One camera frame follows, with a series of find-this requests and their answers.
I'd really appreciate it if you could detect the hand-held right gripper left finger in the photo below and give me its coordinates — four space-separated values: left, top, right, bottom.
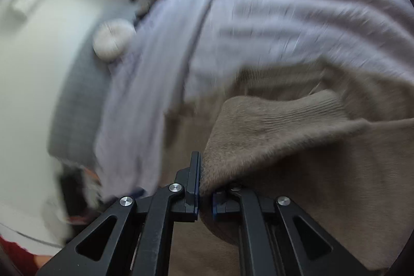
35 151 203 276

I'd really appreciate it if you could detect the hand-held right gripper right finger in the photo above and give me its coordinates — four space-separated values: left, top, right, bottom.
212 185 369 276

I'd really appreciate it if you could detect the brown fuzzy sweater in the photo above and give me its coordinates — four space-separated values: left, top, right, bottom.
163 61 414 276

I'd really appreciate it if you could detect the red cloth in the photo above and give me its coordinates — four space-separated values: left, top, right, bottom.
0 235 38 276

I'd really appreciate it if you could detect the grey quilted headboard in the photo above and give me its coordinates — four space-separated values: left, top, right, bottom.
47 33 114 167

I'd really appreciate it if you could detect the round white cushion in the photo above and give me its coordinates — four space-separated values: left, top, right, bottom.
92 19 136 63

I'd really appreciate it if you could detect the lilac embossed blanket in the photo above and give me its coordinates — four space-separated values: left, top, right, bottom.
94 0 414 202

